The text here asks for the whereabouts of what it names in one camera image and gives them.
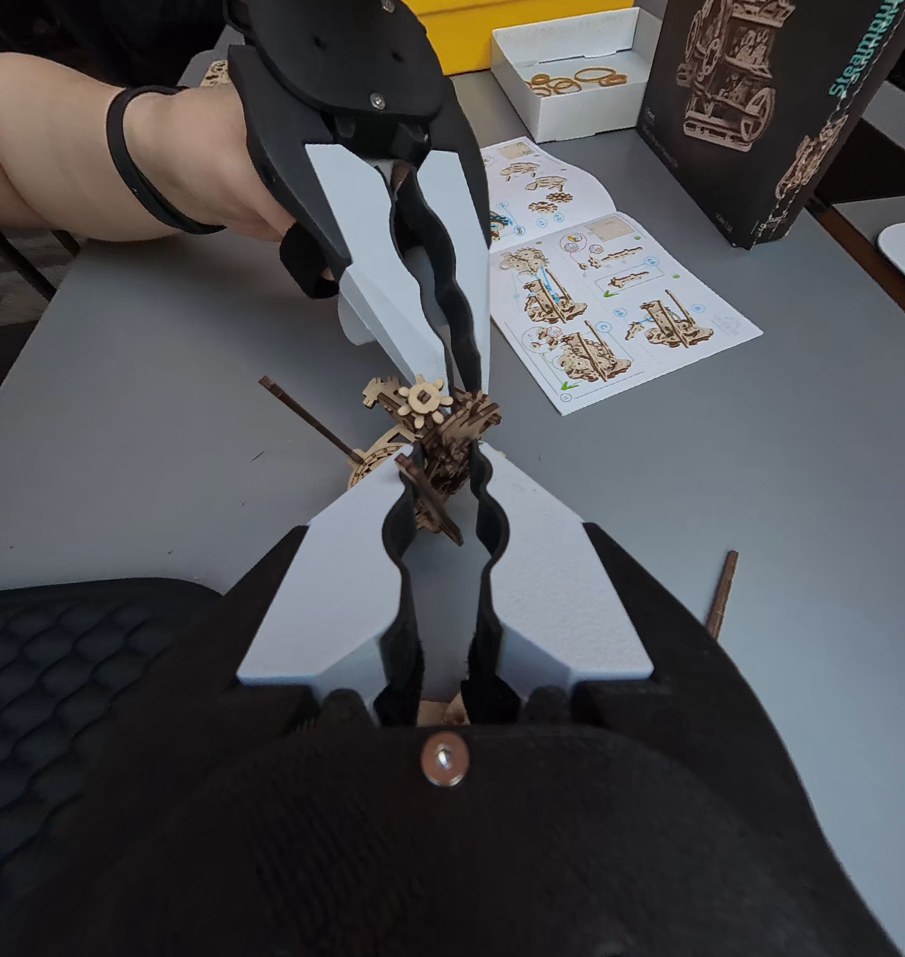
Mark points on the bundle of tan rubber bands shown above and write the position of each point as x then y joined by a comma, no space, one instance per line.
572,81

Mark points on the black model kit box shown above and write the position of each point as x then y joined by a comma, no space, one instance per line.
759,112

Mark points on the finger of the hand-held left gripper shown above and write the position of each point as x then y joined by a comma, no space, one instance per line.
347,224
467,247

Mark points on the printed instruction booklet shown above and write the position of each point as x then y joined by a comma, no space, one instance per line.
624,314

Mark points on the person's left hand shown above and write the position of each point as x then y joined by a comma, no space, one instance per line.
198,149

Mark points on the thin dark wooden stick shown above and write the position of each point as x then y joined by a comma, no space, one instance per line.
721,598

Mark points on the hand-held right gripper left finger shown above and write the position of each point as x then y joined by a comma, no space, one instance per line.
325,598

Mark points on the small white cardboard box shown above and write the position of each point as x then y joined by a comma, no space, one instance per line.
572,112

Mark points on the yellow plastic bin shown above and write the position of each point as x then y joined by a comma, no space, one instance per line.
497,30

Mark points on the person's left forearm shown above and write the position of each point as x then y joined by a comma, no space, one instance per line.
41,142

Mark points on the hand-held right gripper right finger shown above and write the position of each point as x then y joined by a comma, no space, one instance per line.
564,598

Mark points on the black padded armrest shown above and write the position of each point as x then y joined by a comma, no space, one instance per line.
71,710

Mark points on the wooden gear model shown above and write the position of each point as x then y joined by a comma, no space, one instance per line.
445,441

